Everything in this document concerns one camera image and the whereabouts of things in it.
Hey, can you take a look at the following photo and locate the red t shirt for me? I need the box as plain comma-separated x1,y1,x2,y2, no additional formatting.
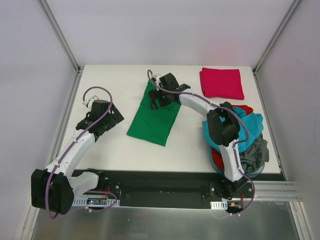
210,105,254,172

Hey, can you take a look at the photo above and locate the grey t shirt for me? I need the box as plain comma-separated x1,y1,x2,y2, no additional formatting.
239,133,270,174

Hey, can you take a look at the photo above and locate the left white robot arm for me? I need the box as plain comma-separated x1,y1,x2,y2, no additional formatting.
31,99,124,215

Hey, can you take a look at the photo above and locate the right white cable duct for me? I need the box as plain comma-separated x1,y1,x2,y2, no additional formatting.
210,201,228,211

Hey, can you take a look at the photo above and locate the left aluminium frame post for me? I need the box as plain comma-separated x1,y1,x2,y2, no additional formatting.
37,0,82,74

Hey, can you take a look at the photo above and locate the turquoise t shirt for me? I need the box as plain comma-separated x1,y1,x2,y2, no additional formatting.
202,107,264,153

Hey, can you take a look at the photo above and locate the aluminium frame post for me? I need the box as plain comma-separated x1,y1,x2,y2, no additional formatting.
251,0,303,76
37,0,82,74

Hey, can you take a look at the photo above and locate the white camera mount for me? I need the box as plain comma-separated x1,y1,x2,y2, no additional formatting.
82,95,99,108
151,73,162,85

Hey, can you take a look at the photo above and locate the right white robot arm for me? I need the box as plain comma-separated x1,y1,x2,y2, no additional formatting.
147,69,249,198

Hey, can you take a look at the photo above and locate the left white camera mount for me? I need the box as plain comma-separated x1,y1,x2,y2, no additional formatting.
82,95,99,108

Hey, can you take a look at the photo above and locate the folded pink t shirt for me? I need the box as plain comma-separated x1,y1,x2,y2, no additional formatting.
199,67,245,100

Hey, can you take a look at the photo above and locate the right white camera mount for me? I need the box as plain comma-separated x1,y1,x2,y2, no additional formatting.
151,73,162,85

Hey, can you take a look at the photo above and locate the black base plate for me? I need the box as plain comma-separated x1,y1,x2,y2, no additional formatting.
47,167,287,208

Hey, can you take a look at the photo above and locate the right aluminium frame post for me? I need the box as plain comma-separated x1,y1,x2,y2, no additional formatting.
251,0,303,76

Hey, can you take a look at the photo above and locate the green t shirt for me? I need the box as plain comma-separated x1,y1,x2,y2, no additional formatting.
126,82,181,147

